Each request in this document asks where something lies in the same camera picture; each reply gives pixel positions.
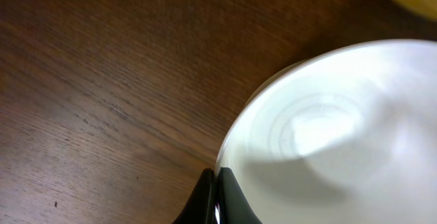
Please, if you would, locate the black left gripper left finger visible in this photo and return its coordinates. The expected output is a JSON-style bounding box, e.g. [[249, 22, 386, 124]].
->
[[173, 168, 216, 224]]

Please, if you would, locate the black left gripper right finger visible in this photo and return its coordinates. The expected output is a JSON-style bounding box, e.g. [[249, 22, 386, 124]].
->
[[217, 167, 262, 224]]

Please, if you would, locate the white bowl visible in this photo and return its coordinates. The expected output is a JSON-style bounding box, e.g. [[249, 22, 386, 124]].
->
[[216, 40, 436, 223]]

